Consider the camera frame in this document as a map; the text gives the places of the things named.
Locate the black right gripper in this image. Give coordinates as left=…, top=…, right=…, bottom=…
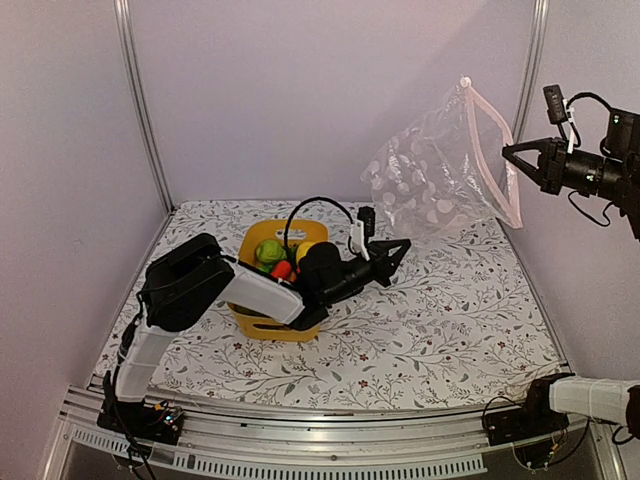
left=504, top=135, right=631, bottom=200

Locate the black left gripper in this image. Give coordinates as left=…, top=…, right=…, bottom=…
left=322, top=238, right=410, bottom=307

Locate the clear zip top bag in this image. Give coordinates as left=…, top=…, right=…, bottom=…
left=361, top=76, right=523, bottom=243

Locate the green apple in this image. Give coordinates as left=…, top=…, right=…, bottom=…
left=254, top=239, right=287, bottom=265

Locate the yellow plastic basket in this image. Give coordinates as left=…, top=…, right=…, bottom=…
left=228, top=219, right=329, bottom=342

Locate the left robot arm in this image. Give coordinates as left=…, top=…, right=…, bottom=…
left=103, top=234, right=411, bottom=434

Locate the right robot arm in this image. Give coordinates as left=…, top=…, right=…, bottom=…
left=503, top=106, right=639, bottom=436

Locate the yellow lemon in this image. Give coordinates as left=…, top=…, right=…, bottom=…
left=295, top=241, right=315, bottom=264

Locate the floral table mat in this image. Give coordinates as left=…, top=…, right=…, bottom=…
left=96, top=201, right=565, bottom=410

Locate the orange carrot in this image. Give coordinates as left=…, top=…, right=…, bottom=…
left=270, top=260, right=293, bottom=280

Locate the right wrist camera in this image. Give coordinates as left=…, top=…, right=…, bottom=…
left=543, top=84, right=577, bottom=153

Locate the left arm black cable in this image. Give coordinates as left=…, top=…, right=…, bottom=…
left=282, top=195, right=359, bottom=251

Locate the right aluminium frame post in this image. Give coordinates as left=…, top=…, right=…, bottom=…
left=500, top=0, right=551, bottom=142

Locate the aluminium frame post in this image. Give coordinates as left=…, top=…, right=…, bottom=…
left=500, top=0, right=551, bottom=142
left=113, top=0, right=176, bottom=215

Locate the front aluminium rail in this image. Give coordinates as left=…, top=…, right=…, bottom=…
left=42, top=385, right=627, bottom=479

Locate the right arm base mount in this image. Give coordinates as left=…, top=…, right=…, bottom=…
left=481, top=373, right=570, bottom=470

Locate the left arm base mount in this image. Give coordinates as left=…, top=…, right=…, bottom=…
left=97, top=370, right=184, bottom=445

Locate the left aluminium frame post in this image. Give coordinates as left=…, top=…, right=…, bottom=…
left=113, top=0, right=176, bottom=215

